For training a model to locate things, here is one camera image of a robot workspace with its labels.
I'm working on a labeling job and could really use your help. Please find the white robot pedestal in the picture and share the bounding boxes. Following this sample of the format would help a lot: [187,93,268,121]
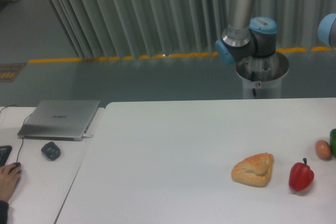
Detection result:
[236,52,289,99]

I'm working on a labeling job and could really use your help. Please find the brown egg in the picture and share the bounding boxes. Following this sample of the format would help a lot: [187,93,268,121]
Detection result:
[315,140,331,160]

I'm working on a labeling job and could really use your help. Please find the black earbuds case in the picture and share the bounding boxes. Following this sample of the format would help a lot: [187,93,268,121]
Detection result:
[41,142,61,161]

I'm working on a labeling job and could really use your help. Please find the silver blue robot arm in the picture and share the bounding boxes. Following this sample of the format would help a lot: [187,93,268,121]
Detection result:
[215,0,335,64]

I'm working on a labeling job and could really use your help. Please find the green bell pepper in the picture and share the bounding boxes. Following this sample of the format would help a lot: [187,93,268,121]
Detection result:
[329,129,336,156]

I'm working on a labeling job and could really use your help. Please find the golden pastry bread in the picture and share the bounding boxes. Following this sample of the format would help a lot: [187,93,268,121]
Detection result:
[231,153,274,187]

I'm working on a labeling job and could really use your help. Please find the black keyboard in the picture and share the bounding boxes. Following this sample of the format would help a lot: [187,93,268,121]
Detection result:
[0,145,12,167]

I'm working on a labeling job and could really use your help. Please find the dark sleeved forearm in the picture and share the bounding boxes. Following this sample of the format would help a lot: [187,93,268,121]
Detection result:
[0,200,9,224]

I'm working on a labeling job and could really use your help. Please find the black mouse cable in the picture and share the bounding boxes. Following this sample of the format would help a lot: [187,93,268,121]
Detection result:
[0,105,35,164]

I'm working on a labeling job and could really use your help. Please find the grey pleated curtain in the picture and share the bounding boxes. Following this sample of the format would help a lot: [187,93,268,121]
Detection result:
[49,0,335,59]

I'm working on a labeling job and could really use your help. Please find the red bell pepper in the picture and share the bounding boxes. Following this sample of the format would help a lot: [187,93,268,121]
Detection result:
[288,157,314,192]

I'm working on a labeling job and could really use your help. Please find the person's hand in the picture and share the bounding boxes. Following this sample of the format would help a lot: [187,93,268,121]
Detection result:
[1,163,22,202]

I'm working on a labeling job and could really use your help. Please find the black computer mouse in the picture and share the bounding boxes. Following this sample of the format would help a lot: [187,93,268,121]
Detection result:
[9,162,21,173]

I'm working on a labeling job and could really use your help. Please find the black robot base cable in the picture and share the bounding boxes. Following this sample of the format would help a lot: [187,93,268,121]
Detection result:
[250,70,257,100]

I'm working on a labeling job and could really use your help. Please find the silver closed laptop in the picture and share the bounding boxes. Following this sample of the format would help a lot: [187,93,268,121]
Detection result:
[17,100,100,141]

